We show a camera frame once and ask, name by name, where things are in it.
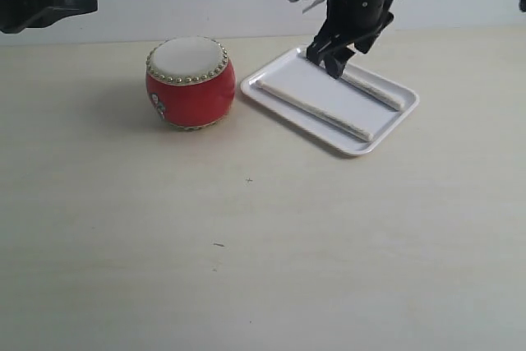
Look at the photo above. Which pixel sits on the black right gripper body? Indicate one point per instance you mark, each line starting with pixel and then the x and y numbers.
pixel 360 21

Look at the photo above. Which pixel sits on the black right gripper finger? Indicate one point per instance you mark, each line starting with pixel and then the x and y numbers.
pixel 344 53
pixel 323 46

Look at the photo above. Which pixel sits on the white drumstick front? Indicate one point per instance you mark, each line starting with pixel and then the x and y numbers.
pixel 367 88

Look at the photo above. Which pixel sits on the white drumstick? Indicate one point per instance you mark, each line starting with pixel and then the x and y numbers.
pixel 348 127
pixel 367 88

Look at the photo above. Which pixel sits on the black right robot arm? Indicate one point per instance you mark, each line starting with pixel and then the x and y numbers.
pixel 348 22

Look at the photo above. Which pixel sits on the small red drum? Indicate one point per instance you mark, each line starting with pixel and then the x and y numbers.
pixel 190 81

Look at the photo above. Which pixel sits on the white plastic tray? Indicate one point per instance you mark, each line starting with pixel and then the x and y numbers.
pixel 288 74

